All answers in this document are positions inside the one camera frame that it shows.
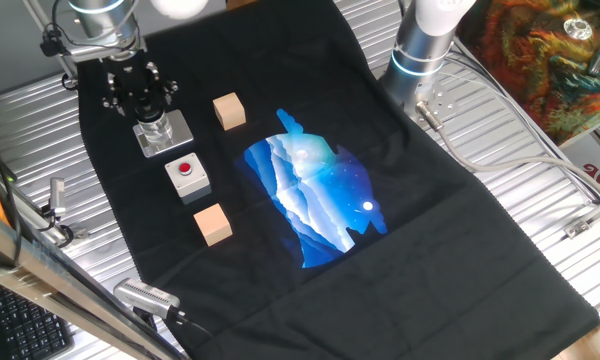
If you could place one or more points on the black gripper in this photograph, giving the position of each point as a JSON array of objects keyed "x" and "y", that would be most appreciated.
[{"x": 132, "y": 80}]

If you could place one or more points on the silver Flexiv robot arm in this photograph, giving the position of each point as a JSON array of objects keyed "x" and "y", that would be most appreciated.
[{"x": 420, "y": 45}]

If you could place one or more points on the clear glass jar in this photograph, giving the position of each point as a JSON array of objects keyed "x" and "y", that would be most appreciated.
[{"x": 157, "y": 131}]

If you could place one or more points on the silver digital scale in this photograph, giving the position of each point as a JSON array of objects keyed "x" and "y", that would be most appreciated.
[{"x": 180, "y": 135}]

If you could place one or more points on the thin metal rod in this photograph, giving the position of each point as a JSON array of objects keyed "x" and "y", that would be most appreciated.
[{"x": 67, "y": 65}]

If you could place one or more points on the light wooden cube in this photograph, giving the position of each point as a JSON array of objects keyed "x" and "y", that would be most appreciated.
[
  {"x": 229, "y": 111},
  {"x": 212, "y": 225}
]

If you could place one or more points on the white box with red button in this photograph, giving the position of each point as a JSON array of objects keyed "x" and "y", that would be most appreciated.
[{"x": 187, "y": 182}]

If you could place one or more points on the black computer keyboard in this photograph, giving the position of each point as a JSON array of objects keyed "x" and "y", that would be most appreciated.
[{"x": 30, "y": 330}]

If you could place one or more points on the black cloth with blue print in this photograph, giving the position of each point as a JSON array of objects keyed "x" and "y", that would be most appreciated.
[{"x": 430, "y": 275}]

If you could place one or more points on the colourful orange painted cloth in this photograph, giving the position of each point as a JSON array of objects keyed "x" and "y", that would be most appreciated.
[{"x": 530, "y": 75}]

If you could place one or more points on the silver round metal disc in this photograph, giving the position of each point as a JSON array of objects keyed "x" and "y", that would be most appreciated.
[{"x": 577, "y": 29}]

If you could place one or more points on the dark metal cylinder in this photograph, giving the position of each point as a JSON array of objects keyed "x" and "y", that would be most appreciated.
[{"x": 598, "y": 62}]

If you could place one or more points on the white box with red print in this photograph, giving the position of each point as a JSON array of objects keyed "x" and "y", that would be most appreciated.
[{"x": 595, "y": 165}]

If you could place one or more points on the small silver bracket device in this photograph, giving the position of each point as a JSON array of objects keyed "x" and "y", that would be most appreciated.
[{"x": 57, "y": 195}]

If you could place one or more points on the silver depth camera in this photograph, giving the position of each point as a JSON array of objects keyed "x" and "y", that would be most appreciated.
[{"x": 145, "y": 296}]

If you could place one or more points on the aluminium frame beam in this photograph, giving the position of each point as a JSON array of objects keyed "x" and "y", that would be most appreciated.
[{"x": 40, "y": 280}]

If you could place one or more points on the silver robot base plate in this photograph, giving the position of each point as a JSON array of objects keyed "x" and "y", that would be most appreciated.
[{"x": 442, "y": 102}]

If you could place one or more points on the metal angle bracket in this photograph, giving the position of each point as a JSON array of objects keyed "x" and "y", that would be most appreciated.
[{"x": 577, "y": 227}]

